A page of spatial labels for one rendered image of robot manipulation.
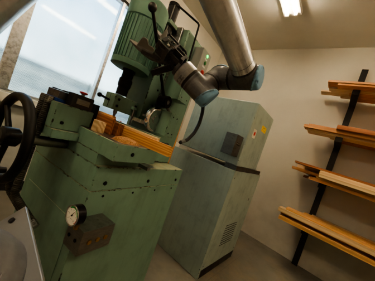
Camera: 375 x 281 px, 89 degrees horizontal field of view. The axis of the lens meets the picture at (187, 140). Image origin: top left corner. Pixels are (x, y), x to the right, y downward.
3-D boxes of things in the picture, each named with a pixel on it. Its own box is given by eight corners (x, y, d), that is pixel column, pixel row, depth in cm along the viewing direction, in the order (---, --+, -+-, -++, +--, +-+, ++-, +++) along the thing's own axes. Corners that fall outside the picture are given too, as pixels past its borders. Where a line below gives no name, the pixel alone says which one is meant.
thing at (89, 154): (42, 132, 85) (45, 124, 85) (86, 139, 103) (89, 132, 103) (94, 164, 65) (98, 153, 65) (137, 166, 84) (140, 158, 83)
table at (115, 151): (8, 111, 83) (12, 98, 83) (76, 126, 110) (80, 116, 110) (85, 160, 53) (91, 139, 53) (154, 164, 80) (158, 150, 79)
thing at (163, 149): (79, 117, 100) (82, 110, 100) (83, 119, 102) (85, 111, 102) (167, 156, 70) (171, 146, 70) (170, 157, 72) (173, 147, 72)
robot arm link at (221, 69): (238, 83, 83) (225, 96, 76) (215, 83, 90) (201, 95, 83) (236, 61, 78) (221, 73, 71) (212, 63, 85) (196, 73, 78)
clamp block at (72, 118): (32, 117, 72) (39, 94, 72) (68, 125, 84) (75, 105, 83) (50, 127, 64) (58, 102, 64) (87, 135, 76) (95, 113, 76)
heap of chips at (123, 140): (109, 137, 68) (110, 132, 68) (129, 141, 77) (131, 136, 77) (121, 143, 65) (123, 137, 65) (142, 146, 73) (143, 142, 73)
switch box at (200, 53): (185, 73, 107) (195, 46, 106) (193, 81, 115) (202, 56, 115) (195, 75, 104) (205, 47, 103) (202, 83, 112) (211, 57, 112)
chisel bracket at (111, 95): (100, 108, 87) (106, 90, 87) (124, 116, 99) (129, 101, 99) (110, 112, 83) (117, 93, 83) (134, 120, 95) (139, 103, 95)
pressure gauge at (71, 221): (60, 226, 59) (69, 200, 58) (72, 223, 62) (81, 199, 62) (71, 237, 55) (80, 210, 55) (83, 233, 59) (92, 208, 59)
